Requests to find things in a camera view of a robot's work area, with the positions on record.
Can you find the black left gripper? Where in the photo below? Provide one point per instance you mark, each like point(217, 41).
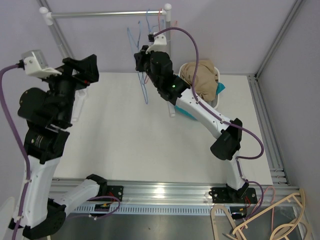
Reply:
point(87, 67)

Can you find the beige tank top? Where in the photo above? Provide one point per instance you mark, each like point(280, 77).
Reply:
point(202, 77)

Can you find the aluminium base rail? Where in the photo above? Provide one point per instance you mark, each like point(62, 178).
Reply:
point(142, 197)

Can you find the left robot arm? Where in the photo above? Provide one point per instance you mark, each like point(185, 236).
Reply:
point(48, 115)

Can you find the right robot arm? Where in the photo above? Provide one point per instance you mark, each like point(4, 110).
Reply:
point(227, 133)

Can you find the pink wire hanger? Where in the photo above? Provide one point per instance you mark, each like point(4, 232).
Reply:
point(163, 21)

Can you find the beige wooden hangers pile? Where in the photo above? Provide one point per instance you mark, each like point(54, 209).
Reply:
point(280, 232)

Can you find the metal clothes rack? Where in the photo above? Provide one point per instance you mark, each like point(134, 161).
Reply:
point(104, 33)

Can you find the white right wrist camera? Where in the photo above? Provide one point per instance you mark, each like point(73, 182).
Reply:
point(158, 43)

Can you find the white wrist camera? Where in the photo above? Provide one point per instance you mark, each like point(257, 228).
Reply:
point(35, 65)
point(158, 43)

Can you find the white perforated plastic basket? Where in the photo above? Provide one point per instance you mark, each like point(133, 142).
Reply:
point(216, 100)

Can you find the teal t shirt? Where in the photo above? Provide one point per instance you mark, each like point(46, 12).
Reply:
point(214, 103)

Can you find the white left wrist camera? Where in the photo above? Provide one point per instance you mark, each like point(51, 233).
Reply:
point(35, 65)

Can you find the aluminium corner frame post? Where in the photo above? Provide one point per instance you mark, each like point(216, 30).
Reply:
point(288, 21)

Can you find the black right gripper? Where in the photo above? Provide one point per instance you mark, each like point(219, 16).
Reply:
point(140, 57)

